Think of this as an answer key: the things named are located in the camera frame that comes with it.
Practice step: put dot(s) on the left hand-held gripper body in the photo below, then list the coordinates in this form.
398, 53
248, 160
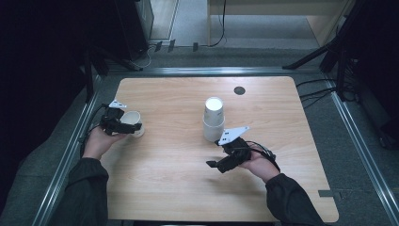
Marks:
111, 121

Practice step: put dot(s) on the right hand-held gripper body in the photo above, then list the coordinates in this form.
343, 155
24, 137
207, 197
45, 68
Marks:
236, 153

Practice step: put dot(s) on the white floral paper cup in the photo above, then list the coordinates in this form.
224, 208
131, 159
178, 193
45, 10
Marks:
133, 118
211, 132
214, 109

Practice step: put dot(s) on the person's left hand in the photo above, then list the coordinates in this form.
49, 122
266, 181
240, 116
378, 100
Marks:
100, 142

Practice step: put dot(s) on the person's right hand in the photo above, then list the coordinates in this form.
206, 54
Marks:
260, 166

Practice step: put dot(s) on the black metal stand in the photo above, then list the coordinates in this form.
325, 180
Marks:
89, 78

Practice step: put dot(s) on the black round table grommet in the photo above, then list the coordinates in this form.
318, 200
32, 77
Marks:
239, 90

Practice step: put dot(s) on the dark curtain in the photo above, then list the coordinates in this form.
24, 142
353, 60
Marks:
37, 62
382, 47

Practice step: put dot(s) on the black cabinet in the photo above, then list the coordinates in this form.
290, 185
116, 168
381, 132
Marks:
133, 25

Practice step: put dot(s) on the grey tape strip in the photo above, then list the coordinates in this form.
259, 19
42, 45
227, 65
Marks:
327, 193

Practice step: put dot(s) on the black tripod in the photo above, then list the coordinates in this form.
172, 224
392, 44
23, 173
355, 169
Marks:
313, 55

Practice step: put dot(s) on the light wooden shelf unit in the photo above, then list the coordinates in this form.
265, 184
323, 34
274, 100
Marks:
276, 8

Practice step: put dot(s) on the long metal floor rail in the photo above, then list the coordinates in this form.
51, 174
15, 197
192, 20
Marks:
360, 138
213, 71
67, 157

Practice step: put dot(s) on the small black bracket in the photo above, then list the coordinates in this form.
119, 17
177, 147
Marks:
158, 46
195, 47
171, 45

